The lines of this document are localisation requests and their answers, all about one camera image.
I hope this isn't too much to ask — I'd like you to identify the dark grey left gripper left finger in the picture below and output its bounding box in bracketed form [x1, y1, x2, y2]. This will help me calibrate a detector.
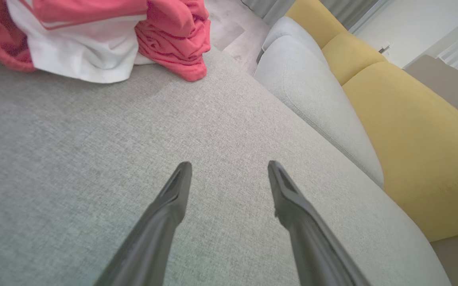
[94, 161, 193, 286]

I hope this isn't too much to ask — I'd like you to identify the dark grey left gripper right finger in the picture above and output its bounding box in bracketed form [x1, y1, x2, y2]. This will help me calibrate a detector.
[268, 160, 373, 286]

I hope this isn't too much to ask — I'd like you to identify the red white basketball jersey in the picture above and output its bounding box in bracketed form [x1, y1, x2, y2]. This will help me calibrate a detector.
[0, 0, 156, 84]

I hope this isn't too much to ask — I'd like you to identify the large grey fabric sofa ottoman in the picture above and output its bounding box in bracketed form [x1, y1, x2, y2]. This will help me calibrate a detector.
[0, 46, 452, 286]

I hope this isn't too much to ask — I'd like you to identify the long grey sofa seat cushion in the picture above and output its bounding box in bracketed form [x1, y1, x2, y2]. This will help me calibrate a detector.
[253, 35, 385, 188]

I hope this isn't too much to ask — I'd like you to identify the wide yellow sofa backrest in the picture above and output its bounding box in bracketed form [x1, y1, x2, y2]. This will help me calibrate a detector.
[342, 62, 458, 243]

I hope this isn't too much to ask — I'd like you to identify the narrow yellow sofa backrest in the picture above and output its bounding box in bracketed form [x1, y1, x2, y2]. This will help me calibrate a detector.
[322, 33, 388, 86]
[285, 0, 347, 49]

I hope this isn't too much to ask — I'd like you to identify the short grey sofa seat cushion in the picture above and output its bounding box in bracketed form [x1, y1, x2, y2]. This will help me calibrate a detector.
[260, 16, 329, 66]

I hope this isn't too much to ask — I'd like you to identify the white slatted blind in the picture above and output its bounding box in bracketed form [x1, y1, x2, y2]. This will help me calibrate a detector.
[437, 39, 458, 73]

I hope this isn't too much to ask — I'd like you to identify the grey pleated curtain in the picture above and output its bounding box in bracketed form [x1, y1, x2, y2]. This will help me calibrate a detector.
[241, 0, 381, 31]

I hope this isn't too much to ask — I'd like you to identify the beige upholstered wall panel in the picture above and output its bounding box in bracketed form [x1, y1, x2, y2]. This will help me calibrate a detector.
[404, 54, 458, 128]

